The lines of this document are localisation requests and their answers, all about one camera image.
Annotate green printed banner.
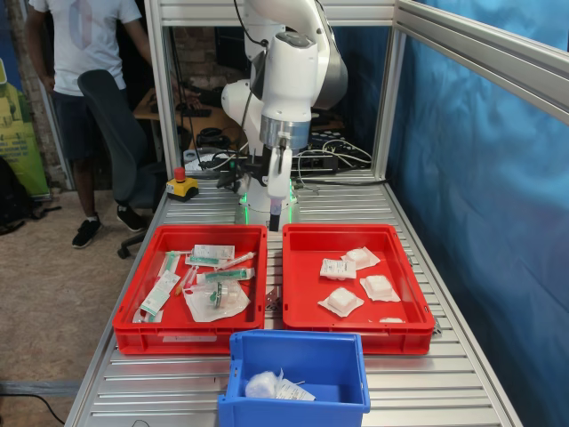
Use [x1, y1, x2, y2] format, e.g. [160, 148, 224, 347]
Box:
[0, 57, 51, 199]

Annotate dark grey office chair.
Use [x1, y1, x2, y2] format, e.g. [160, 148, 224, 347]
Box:
[76, 68, 168, 260]

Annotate wooden desk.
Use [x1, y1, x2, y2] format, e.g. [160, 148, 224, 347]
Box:
[132, 87, 250, 152]

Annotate printed white paper packet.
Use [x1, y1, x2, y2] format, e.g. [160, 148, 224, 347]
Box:
[274, 379, 317, 402]

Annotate black backpack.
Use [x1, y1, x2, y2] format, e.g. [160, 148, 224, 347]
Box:
[0, 156, 35, 236]

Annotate person in white shirt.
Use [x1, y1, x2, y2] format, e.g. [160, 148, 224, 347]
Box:
[27, 0, 204, 249]

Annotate red box with syringes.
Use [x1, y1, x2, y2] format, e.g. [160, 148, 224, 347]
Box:
[112, 224, 268, 356]

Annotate black headphones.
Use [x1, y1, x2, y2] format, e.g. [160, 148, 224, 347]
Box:
[196, 127, 232, 149]

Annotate cotton wool bag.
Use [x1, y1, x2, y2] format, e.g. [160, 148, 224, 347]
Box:
[244, 368, 285, 399]

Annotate short green syringe packet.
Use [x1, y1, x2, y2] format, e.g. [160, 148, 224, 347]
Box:
[185, 254, 220, 268]

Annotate narrow green syringe packet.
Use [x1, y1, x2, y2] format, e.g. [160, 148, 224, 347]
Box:
[157, 250, 182, 280]

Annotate clear packet with green print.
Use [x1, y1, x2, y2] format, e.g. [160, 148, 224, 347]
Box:
[132, 308, 164, 325]

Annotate round gauze bandage packet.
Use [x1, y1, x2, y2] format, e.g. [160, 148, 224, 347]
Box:
[341, 246, 381, 270]

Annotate red box with bandages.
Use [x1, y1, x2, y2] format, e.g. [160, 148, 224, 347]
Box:
[281, 223, 436, 356]

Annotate grey floor cable cover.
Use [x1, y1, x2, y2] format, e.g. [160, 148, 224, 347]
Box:
[0, 380, 84, 397]

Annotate black power strip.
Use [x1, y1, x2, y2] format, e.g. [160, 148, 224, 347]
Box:
[202, 153, 339, 173]

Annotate red tipped syringe packet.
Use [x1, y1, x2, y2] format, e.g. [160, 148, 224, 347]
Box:
[174, 265, 197, 297]

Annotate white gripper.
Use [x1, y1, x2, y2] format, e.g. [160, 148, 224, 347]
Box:
[265, 145, 294, 232]

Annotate blue curtain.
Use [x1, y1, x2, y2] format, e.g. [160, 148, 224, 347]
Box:
[326, 0, 569, 427]

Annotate wide green syringe packet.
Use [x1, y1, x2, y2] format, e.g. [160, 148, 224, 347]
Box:
[196, 267, 257, 285]

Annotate long white green packet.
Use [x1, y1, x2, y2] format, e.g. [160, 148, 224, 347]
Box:
[139, 269, 182, 317]

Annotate blue plastic box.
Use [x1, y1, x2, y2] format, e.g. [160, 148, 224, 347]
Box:
[217, 329, 372, 427]

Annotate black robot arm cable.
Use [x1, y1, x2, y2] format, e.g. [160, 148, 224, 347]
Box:
[233, 0, 272, 161]

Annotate white cable bundle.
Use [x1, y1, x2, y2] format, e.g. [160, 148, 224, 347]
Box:
[293, 138, 373, 170]

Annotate yellow emergency stop button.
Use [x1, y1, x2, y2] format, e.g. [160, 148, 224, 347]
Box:
[165, 167, 200, 204]

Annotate square gauze bandage packet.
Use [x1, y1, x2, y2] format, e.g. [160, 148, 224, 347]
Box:
[317, 286, 365, 318]
[358, 274, 401, 303]

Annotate clear plastic syringe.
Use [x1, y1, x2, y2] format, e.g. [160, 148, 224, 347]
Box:
[216, 251, 258, 270]

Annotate dark computer monitor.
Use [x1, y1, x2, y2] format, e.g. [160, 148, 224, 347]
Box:
[215, 26, 246, 68]

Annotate white dotted board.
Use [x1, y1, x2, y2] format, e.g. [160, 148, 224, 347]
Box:
[182, 149, 214, 173]

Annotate aluminium profile frame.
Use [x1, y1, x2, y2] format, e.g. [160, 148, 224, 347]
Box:
[144, 0, 569, 181]

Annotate large pouch with filter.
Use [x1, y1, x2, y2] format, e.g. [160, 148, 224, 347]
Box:
[182, 280, 252, 324]

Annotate printed label bandage packet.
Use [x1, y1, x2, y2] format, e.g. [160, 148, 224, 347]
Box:
[319, 258, 358, 281]

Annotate white printed flat packet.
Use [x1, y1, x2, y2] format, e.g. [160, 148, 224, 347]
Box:
[193, 244, 236, 261]

